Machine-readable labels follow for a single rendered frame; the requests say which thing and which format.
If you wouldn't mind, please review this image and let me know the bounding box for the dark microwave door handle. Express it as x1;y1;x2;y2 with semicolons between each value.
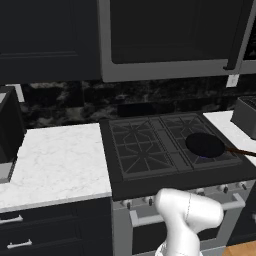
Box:
222;0;255;71

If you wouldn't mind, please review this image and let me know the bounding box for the grey oven door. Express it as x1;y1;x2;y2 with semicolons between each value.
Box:
112;195;242;256

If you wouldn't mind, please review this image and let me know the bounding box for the black gas stove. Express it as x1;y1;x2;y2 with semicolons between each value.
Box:
98;111;256;256

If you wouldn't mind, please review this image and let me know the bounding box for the black countertop appliance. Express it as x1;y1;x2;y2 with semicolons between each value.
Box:
0;85;27;185

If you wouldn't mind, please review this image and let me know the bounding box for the dark upper cupboard door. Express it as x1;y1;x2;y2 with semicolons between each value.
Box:
0;0;102;85

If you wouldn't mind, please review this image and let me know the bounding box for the silver oven door handle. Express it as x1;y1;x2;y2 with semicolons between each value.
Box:
129;192;247;228

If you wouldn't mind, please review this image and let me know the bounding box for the dark grey box appliance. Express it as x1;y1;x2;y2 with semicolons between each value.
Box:
230;95;256;141

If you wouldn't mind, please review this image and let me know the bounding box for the white wall outlet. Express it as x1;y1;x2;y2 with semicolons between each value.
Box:
226;74;240;89
14;83;26;103

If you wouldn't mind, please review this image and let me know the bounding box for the silver drawer handle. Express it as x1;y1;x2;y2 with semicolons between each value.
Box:
0;214;25;225
6;238;34;250

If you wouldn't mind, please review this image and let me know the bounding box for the grey microwave oven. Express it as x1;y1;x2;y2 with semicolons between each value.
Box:
97;0;256;84

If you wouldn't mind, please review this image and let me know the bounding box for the dark drawer front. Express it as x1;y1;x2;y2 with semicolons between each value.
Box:
0;226;114;256
0;197;113;234

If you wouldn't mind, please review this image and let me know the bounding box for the black frying pan brown handle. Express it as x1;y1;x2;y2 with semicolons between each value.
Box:
184;132;256;160

